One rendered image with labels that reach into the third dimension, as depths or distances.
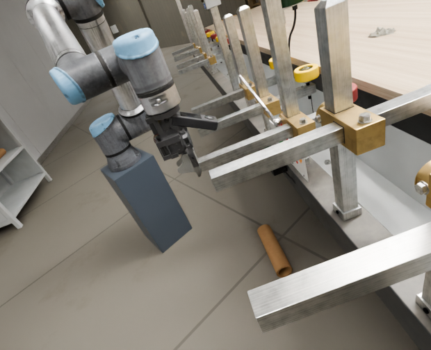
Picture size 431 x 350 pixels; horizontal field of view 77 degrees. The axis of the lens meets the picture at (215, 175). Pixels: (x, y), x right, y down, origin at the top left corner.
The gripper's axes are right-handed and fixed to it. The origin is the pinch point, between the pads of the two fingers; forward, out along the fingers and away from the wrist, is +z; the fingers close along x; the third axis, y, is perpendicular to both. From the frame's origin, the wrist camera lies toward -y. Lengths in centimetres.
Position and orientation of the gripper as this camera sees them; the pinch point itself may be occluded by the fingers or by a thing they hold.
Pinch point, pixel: (200, 171)
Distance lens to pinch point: 76.1
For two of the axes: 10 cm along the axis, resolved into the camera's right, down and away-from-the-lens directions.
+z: 3.1, 7.9, 5.4
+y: -9.4, 3.5, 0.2
